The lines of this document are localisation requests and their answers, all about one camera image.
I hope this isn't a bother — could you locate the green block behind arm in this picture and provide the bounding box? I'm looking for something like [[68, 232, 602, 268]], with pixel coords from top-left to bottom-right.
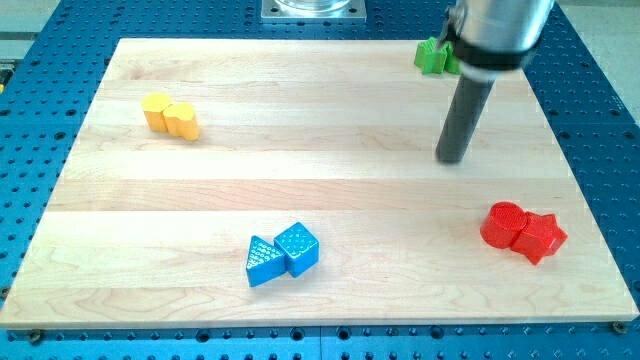
[[444, 42, 462, 75]]

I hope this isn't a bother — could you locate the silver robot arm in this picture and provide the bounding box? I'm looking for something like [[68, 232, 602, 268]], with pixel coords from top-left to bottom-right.
[[436, 0, 554, 82]]

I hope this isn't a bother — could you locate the blue cube block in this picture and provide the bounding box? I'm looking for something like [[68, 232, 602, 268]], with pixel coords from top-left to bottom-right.
[[274, 222, 319, 278]]

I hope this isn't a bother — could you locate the blue triangle block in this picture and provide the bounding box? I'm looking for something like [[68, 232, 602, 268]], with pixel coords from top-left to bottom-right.
[[245, 236, 287, 287]]

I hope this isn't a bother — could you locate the yellow heart block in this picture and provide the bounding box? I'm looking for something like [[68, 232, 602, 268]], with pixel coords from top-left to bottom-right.
[[162, 102, 200, 141]]

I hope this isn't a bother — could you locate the green star block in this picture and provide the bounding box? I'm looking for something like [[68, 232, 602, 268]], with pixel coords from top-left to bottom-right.
[[414, 37, 448, 74]]

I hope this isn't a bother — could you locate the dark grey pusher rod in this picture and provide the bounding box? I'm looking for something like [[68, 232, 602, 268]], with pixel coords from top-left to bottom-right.
[[435, 75, 495, 164]]

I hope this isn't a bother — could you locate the yellow hexagon block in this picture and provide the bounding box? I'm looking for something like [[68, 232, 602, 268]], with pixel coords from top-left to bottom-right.
[[141, 93, 172, 132]]

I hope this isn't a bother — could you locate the light wooden board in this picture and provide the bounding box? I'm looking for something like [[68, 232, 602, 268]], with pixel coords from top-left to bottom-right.
[[1, 38, 638, 329]]

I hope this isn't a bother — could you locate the red cylinder block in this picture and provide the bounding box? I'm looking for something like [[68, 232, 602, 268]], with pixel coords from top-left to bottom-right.
[[480, 201, 527, 249]]

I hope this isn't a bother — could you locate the red star block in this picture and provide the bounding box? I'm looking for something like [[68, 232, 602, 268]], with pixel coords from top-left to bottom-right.
[[510, 212, 568, 265]]

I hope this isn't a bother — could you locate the blue perforated table plate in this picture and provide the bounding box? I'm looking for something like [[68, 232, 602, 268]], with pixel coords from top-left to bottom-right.
[[1, 1, 639, 359]]

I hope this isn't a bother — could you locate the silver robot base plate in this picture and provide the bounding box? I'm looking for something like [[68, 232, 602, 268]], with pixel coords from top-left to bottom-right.
[[260, 0, 367, 22]]

